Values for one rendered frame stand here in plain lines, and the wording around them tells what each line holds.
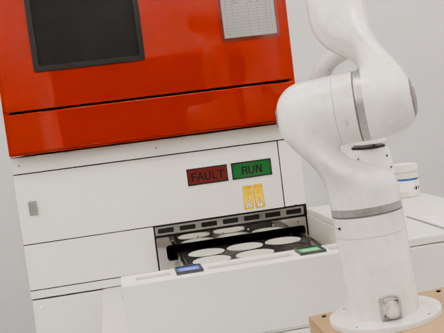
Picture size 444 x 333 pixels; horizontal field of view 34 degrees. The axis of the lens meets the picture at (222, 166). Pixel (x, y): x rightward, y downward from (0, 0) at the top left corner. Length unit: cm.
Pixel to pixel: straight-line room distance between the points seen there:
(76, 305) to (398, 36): 235
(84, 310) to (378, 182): 114
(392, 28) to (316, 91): 265
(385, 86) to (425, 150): 270
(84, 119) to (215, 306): 74
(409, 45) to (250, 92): 193
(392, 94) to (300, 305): 53
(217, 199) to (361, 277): 92
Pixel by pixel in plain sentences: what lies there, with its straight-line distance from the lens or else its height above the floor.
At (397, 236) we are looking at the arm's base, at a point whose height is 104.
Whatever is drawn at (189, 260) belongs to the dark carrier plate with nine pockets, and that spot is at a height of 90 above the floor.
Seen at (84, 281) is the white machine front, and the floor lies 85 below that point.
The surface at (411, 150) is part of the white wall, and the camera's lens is 385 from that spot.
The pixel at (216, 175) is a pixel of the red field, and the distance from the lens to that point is 206.
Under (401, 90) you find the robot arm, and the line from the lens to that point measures 119.
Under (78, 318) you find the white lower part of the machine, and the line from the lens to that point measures 211.
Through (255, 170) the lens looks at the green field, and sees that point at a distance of 208.
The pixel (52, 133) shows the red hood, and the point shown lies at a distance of 200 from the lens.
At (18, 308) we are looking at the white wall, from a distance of 366.
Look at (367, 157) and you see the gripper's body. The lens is 163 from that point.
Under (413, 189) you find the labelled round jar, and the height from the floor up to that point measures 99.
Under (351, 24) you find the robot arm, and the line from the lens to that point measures 125.
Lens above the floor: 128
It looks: 4 degrees down
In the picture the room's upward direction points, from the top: 7 degrees counter-clockwise
